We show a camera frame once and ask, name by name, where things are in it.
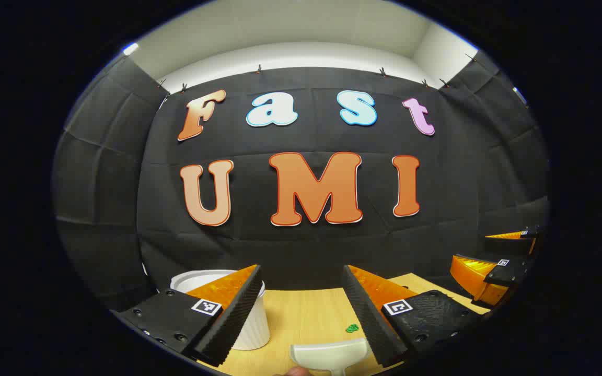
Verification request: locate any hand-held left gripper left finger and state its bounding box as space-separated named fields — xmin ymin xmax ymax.
xmin=110 ymin=264 xmax=263 ymax=367

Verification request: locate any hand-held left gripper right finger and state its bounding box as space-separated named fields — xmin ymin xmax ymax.
xmin=341 ymin=264 xmax=484 ymax=368

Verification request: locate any white ribbed garbage bin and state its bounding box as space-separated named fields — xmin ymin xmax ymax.
xmin=170 ymin=269 xmax=271 ymax=351

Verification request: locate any white plastic dustpan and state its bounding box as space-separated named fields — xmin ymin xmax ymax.
xmin=290 ymin=338 xmax=371 ymax=376

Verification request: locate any wooden desktop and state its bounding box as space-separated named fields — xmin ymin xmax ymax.
xmin=196 ymin=273 xmax=492 ymax=376

